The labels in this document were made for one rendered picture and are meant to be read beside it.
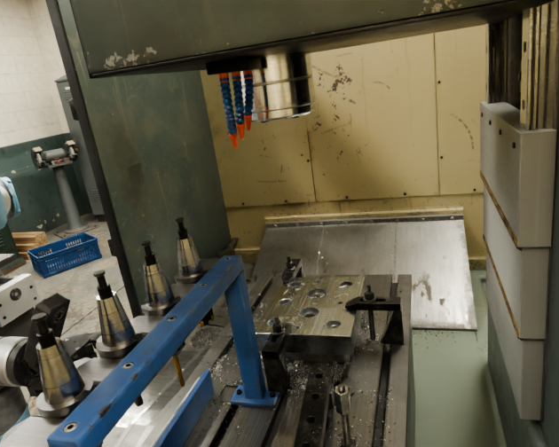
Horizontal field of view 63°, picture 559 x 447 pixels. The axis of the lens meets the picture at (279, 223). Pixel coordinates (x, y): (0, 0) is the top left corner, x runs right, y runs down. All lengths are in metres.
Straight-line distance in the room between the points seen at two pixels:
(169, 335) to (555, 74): 0.64
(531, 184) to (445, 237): 1.26
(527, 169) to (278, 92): 0.46
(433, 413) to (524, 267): 0.68
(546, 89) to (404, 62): 1.25
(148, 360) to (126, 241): 0.97
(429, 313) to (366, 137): 0.77
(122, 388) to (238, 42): 0.47
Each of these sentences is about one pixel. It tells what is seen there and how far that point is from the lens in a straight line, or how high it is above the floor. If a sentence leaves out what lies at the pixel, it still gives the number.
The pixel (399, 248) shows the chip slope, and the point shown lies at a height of 0.79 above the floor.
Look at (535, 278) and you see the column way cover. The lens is 0.82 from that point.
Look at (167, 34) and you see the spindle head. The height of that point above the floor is 1.62.
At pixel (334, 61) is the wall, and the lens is 1.99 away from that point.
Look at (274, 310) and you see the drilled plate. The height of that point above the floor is 0.99.
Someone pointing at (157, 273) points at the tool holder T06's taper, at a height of 1.28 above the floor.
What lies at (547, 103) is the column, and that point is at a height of 1.45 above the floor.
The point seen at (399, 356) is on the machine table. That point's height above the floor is 0.90.
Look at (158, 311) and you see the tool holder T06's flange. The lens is 0.74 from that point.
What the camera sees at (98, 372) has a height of 1.22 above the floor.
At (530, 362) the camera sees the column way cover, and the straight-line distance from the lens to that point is 0.91.
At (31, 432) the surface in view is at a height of 1.22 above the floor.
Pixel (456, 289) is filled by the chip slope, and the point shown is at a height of 0.70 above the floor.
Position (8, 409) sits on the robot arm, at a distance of 0.92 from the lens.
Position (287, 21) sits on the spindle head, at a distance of 0.65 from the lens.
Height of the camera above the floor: 1.54
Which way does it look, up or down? 18 degrees down
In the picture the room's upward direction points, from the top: 9 degrees counter-clockwise
